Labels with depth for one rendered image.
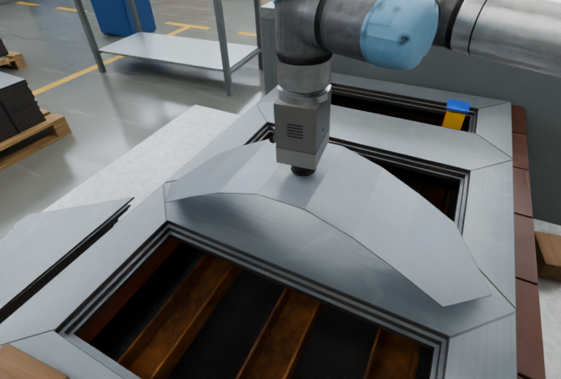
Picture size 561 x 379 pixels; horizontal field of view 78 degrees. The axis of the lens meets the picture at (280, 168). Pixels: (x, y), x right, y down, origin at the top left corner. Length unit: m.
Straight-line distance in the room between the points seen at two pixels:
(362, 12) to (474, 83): 0.98
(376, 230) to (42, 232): 0.75
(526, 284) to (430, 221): 0.22
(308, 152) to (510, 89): 0.94
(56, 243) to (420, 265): 0.75
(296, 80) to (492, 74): 0.94
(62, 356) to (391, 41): 0.62
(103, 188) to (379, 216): 0.79
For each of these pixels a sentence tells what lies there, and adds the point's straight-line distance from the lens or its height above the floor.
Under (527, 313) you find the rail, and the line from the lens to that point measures 0.74.
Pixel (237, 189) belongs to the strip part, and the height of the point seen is 1.00.
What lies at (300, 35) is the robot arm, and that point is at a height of 1.25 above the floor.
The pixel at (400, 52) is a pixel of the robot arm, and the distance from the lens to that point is 0.37.
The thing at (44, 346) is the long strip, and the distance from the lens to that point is 0.70.
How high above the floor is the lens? 1.38
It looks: 38 degrees down
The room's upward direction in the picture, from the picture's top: 2 degrees counter-clockwise
